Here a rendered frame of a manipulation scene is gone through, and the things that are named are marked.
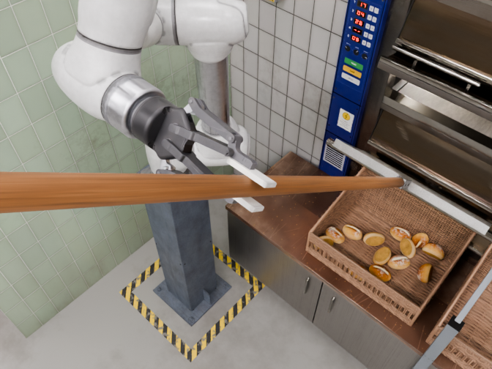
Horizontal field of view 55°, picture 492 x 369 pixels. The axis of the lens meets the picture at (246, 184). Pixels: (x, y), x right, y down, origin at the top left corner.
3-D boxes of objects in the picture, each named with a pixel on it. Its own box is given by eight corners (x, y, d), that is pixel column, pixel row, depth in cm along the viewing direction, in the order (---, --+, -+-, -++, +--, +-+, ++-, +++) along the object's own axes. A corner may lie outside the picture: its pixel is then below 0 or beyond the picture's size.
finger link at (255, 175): (236, 162, 67) (239, 157, 66) (274, 187, 64) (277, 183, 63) (225, 162, 64) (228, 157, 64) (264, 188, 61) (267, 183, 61)
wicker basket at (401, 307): (361, 190, 241) (372, 153, 220) (464, 254, 217) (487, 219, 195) (302, 250, 218) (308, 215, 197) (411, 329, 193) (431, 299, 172)
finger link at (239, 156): (227, 152, 67) (236, 133, 66) (254, 170, 64) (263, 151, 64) (221, 151, 65) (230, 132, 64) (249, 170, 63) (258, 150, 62)
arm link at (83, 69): (90, 132, 73) (106, 52, 67) (35, 90, 80) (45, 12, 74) (143, 125, 82) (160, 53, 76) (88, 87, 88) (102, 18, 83)
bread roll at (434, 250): (441, 262, 213) (447, 252, 214) (442, 258, 207) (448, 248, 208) (420, 252, 217) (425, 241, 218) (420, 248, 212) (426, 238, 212)
